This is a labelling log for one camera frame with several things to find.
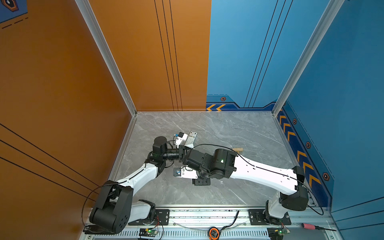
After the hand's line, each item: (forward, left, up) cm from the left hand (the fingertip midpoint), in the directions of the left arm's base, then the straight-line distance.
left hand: (198, 154), depth 73 cm
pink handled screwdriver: (-27, -53, -19) cm, 63 cm away
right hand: (-9, +2, 0) cm, 10 cm away
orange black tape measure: (-30, -8, -18) cm, 36 cm away
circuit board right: (-30, -38, -21) cm, 52 cm away
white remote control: (+22, +5, -20) cm, 30 cm away
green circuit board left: (-30, +23, -23) cm, 44 cm away
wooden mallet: (+14, -26, -19) cm, 35 cm away
